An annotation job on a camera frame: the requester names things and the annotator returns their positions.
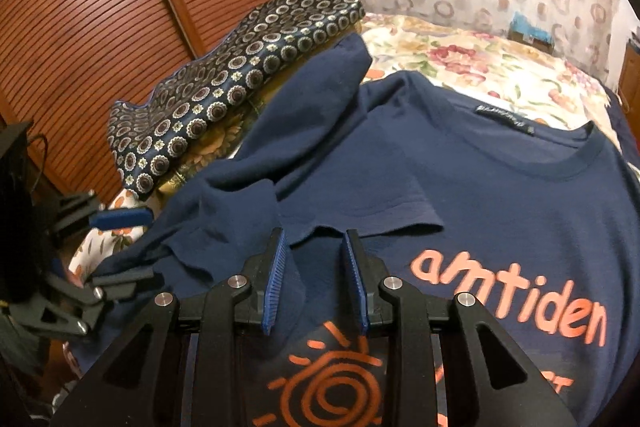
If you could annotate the floral bed sheet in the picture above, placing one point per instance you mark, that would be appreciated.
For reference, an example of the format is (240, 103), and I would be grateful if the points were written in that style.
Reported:
(480, 52)

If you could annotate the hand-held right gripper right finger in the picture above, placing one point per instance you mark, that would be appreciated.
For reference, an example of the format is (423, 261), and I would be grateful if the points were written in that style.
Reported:
(357, 287)

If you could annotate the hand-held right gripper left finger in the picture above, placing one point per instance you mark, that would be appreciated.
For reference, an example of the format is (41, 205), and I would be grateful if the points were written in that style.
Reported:
(272, 287)

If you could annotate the blue box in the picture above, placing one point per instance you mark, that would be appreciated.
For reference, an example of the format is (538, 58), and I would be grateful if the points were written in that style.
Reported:
(530, 32)

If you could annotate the navy t-shirt with orange print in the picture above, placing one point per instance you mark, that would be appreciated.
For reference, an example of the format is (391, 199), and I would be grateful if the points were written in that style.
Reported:
(475, 187)

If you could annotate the grey patterned folded blanket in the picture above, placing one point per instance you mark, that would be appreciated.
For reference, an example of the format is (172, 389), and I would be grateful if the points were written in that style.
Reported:
(225, 77)

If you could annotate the wooden sideboard cabinet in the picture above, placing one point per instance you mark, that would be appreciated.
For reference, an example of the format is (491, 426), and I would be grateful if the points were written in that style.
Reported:
(631, 72)

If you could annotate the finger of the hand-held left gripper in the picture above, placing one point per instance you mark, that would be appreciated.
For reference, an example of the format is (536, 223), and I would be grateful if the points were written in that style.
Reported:
(120, 218)
(122, 283)

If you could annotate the dark blue cloth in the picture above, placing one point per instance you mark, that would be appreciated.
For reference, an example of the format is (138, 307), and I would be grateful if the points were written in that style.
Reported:
(625, 117)

